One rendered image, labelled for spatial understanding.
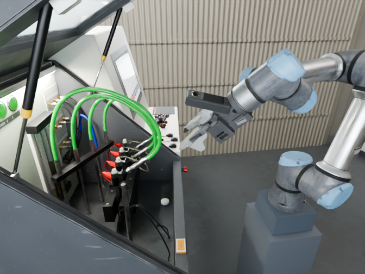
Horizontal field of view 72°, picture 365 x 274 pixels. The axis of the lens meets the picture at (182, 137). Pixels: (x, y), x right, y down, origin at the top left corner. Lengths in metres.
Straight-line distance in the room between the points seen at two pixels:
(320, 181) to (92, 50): 1.03
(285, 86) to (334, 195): 0.50
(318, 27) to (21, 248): 3.15
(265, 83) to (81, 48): 0.84
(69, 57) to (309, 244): 1.30
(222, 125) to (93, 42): 0.73
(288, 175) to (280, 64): 0.58
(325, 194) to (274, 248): 0.34
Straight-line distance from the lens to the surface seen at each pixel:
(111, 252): 0.72
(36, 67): 0.53
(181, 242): 0.89
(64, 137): 1.27
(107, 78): 1.21
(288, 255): 1.27
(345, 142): 0.99
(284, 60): 0.59
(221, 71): 2.88
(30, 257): 0.79
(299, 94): 0.66
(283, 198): 1.14
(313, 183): 1.02
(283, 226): 1.18
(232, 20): 2.84
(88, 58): 1.21
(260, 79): 0.60
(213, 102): 0.63
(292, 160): 1.05
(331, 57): 1.00
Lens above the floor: 1.64
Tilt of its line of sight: 27 degrees down
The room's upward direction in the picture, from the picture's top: straight up
